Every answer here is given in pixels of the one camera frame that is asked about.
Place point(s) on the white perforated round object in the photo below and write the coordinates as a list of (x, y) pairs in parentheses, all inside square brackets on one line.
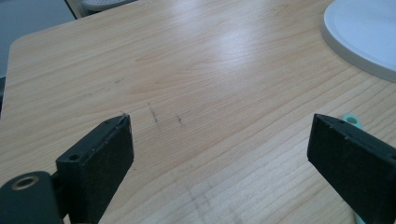
[(102, 4)]

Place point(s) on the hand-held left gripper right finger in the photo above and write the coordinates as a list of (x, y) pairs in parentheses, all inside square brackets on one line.
[(351, 161)]

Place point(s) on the white round plate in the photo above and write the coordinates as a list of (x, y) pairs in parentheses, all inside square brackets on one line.
[(364, 34)]

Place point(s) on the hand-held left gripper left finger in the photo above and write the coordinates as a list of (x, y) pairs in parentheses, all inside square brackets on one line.
[(93, 168)]

